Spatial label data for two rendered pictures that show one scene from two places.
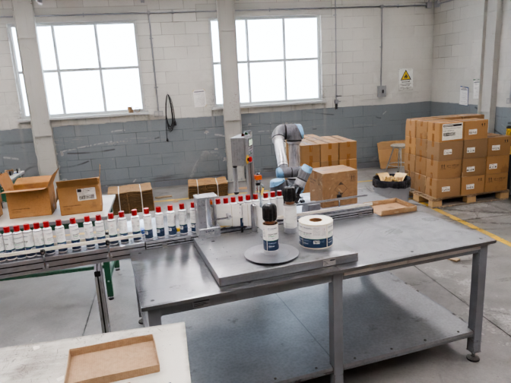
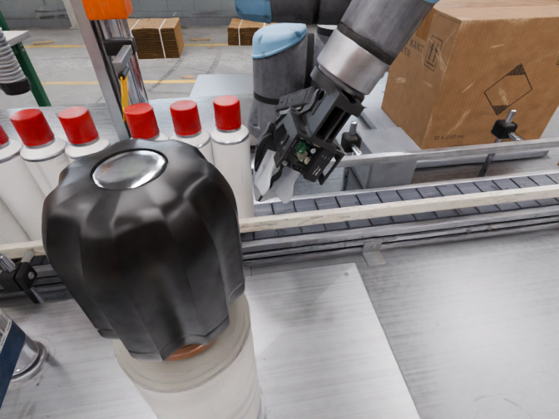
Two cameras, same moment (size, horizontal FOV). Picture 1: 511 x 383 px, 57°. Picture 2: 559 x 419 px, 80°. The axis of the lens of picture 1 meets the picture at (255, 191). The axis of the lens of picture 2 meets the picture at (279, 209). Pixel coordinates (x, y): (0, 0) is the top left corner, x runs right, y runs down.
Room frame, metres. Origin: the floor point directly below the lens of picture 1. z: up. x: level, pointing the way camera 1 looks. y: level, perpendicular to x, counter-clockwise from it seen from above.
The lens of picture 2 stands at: (2.77, -0.29, 1.25)
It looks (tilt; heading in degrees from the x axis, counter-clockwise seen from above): 41 degrees down; 9
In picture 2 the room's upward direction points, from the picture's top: straight up
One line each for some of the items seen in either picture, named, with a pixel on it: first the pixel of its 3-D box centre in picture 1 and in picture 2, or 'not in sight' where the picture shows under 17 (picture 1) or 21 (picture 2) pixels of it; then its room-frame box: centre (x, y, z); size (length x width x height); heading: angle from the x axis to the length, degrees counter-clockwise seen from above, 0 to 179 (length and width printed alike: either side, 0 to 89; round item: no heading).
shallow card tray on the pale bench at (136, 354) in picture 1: (112, 359); not in sight; (1.63, 0.59, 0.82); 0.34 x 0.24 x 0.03; 106
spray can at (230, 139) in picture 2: (280, 204); (233, 168); (3.16, -0.16, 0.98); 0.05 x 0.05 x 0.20
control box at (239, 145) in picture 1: (242, 150); not in sight; (3.17, 0.07, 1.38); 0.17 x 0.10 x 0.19; 163
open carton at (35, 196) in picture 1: (32, 192); not in sight; (4.04, 1.96, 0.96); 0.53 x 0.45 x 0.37; 12
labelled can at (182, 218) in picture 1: (182, 218); not in sight; (2.95, 0.48, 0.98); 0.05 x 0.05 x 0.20
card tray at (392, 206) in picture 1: (388, 206); not in sight; (3.42, -1.00, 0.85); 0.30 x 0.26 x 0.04; 108
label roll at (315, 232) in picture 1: (315, 231); not in sight; (2.64, -0.34, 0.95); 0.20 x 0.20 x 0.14
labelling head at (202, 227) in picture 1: (206, 215); not in sight; (2.90, 0.32, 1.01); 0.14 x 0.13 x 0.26; 108
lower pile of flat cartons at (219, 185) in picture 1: (207, 187); (253, 31); (7.59, 0.79, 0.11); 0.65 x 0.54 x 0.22; 98
